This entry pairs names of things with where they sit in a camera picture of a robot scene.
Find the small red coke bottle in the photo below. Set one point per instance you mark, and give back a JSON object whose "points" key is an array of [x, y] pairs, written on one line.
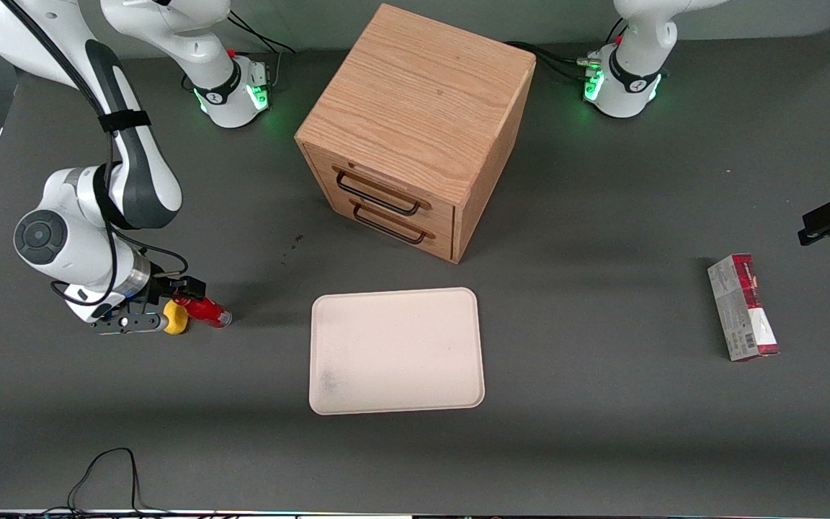
{"points": [[207, 310]]}

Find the yellow sponge toy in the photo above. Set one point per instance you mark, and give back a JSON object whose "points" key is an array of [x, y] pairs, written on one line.
{"points": [[176, 321]]}

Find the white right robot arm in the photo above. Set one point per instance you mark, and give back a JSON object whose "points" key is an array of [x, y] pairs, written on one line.
{"points": [[127, 166]]}

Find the red and grey carton box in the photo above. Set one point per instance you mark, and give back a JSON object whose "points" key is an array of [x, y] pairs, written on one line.
{"points": [[743, 306]]}

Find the beige rectangular tray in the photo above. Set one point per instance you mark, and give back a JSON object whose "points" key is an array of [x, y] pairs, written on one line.
{"points": [[395, 351]]}

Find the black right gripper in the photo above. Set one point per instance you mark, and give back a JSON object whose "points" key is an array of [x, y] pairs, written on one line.
{"points": [[163, 289]]}

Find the wooden two-drawer cabinet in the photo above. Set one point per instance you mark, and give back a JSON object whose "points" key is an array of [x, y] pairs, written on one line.
{"points": [[415, 108]]}

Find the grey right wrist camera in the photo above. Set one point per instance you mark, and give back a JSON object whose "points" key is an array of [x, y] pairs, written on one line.
{"points": [[127, 324]]}

